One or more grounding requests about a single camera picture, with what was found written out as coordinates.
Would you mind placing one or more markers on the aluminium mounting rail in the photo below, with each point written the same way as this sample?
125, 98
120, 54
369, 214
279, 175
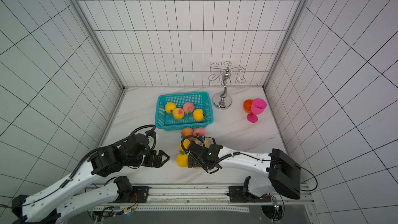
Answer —
186, 193

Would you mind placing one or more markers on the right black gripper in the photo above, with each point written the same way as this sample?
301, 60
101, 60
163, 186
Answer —
193, 158

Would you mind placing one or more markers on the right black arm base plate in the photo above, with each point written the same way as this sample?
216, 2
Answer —
240, 194

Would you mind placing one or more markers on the teal plastic basket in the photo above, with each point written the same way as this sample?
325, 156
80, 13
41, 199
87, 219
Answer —
201, 100

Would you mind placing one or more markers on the orange plastic goblet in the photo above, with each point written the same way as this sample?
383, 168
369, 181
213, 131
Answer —
247, 106

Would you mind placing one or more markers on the orange-pink peach bottom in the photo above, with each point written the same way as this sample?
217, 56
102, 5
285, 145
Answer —
178, 114

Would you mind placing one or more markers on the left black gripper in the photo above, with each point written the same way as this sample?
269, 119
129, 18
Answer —
158, 163

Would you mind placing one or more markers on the magenta plastic goblet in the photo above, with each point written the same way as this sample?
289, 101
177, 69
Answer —
257, 107

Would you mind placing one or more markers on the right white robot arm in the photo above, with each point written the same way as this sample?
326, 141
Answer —
274, 172

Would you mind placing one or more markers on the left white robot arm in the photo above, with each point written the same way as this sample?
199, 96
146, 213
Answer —
63, 199

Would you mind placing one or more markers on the pink peach top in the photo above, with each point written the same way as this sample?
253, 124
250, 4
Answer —
199, 132

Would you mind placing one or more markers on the pink peach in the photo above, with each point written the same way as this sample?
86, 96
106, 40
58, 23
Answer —
199, 132
188, 108

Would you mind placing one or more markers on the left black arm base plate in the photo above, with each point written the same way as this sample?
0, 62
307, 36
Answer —
135, 194

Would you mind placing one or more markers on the orange-red peach top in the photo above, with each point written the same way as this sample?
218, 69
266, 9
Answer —
186, 132

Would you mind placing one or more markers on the chrome cup holder stand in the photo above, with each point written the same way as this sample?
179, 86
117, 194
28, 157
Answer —
223, 100

